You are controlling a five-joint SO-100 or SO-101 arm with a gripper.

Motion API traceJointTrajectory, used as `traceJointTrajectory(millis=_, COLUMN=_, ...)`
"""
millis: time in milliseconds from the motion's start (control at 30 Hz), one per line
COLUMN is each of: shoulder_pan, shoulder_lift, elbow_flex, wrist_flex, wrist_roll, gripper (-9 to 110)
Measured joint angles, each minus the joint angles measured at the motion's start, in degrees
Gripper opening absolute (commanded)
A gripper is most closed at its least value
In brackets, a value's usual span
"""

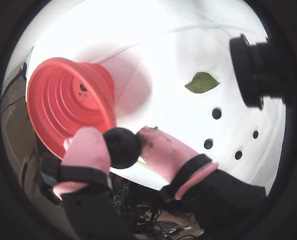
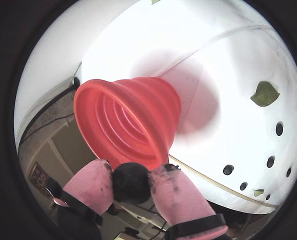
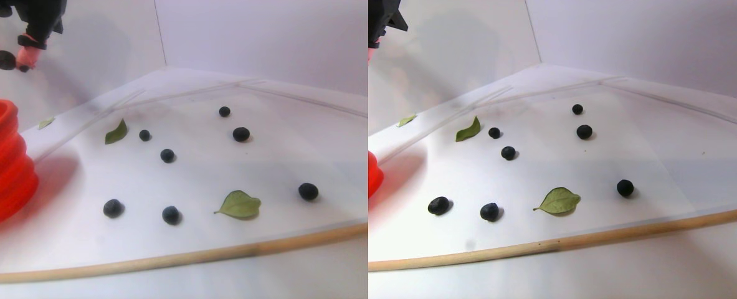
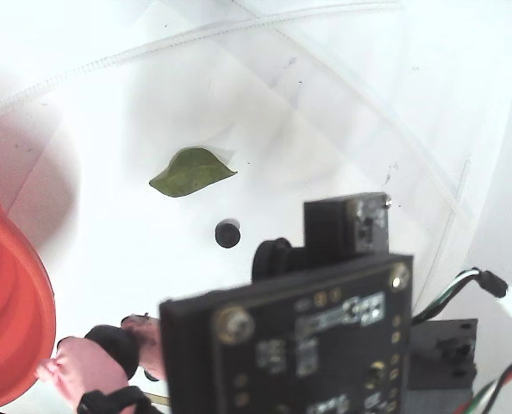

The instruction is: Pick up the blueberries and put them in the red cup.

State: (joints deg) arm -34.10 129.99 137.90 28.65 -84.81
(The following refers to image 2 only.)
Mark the pink-tipped gripper finger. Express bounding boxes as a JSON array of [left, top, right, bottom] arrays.
[[148, 164, 228, 240], [45, 159, 115, 240]]

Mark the large dark blueberry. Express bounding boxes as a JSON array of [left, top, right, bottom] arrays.
[[112, 162, 152, 205]]

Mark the red collapsible silicone cup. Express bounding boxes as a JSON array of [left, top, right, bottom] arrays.
[[73, 76, 182, 171]]

